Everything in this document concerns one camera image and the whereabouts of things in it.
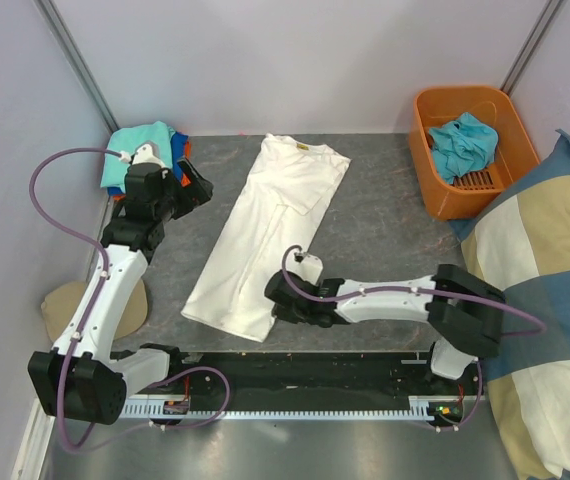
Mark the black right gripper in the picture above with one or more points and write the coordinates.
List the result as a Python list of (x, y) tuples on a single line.
[(285, 315)]

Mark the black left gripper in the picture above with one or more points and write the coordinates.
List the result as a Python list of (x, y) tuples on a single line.
[(195, 194)]

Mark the white printed t shirt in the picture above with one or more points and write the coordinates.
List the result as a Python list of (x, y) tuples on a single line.
[(287, 192)]

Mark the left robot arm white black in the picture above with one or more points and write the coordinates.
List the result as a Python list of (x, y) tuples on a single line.
[(78, 378)]

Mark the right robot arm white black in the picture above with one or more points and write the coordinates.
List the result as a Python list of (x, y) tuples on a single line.
[(463, 309)]

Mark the folded blue t shirt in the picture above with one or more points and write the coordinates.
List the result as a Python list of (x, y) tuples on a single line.
[(180, 146)]

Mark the folded mint green t shirt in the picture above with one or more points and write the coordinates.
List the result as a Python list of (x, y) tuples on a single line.
[(157, 134)]

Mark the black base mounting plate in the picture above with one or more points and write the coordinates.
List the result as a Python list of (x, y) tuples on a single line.
[(312, 381)]

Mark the crumpled teal t shirt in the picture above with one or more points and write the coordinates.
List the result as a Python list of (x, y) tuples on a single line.
[(462, 146)]

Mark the orange plastic basket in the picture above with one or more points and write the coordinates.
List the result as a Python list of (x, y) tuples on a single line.
[(514, 157)]

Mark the blue beige checked pillow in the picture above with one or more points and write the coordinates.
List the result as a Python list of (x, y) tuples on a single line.
[(520, 244)]

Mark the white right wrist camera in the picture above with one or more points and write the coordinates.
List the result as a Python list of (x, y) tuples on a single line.
[(308, 267)]

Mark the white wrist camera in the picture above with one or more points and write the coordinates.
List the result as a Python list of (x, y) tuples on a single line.
[(308, 267), (146, 153)]

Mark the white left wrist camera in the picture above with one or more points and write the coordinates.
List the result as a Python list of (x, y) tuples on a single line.
[(146, 153)]

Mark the slotted white cable duct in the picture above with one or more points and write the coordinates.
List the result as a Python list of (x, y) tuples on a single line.
[(167, 408)]

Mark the left aluminium corner post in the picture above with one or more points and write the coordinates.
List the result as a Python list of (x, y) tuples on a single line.
[(63, 36)]

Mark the aluminium corner post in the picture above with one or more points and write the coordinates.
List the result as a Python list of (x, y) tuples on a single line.
[(63, 36), (530, 46)]

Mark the right aluminium corner post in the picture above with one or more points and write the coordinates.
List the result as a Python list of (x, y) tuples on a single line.
[(530, 46)]

